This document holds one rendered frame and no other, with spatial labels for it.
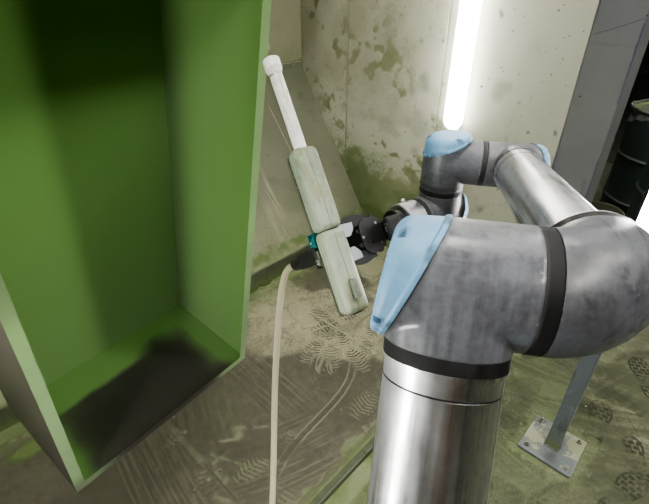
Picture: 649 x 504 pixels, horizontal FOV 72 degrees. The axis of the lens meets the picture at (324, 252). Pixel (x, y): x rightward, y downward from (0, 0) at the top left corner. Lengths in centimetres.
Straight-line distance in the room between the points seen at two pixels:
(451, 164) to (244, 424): 141
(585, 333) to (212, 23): 96
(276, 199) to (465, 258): 239
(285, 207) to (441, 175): 189
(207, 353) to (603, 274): 140
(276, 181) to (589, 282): 246
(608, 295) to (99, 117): 111
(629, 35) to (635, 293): 190
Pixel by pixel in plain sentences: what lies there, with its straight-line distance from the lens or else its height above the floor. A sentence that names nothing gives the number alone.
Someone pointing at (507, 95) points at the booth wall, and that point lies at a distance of 244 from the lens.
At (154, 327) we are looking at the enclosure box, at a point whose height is 53.
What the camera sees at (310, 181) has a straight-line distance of 80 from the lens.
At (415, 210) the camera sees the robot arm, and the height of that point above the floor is 119.
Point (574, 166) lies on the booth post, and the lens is 240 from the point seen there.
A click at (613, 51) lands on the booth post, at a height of 133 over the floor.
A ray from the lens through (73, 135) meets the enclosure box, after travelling 123.
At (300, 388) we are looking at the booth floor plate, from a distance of 207.
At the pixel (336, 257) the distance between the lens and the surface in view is 78.
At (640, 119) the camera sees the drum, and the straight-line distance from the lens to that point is 348.
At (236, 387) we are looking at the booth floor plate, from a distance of 211.
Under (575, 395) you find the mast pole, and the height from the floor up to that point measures 32.
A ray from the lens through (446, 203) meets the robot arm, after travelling 97.
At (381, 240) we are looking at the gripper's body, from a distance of 89.
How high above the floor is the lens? 161
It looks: 32 degrees down
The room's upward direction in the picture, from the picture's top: straight up
